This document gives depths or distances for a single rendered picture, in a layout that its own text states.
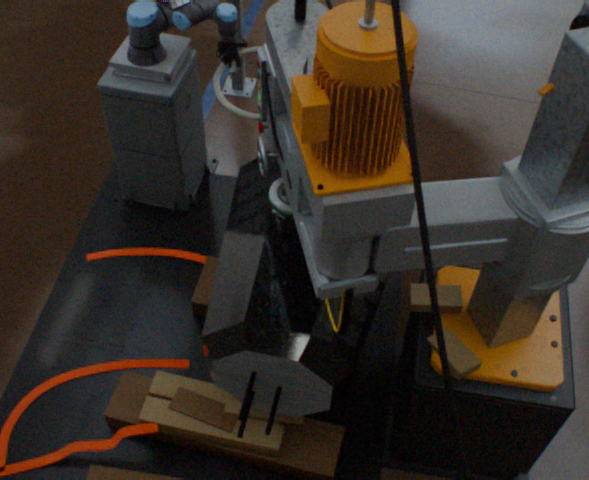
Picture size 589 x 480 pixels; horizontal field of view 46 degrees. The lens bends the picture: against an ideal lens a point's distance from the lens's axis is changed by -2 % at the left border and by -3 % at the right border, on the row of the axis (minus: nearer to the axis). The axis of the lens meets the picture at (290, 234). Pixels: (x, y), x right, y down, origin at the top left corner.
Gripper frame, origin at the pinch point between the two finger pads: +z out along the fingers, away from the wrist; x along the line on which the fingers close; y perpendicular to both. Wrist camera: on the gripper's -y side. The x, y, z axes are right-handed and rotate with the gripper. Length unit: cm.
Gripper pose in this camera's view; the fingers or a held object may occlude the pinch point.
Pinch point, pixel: (233, 69)
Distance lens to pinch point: 357.0
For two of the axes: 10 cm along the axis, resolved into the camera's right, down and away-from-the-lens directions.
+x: 6.8, 6.0, -4.2
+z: -0.2, 5.9, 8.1
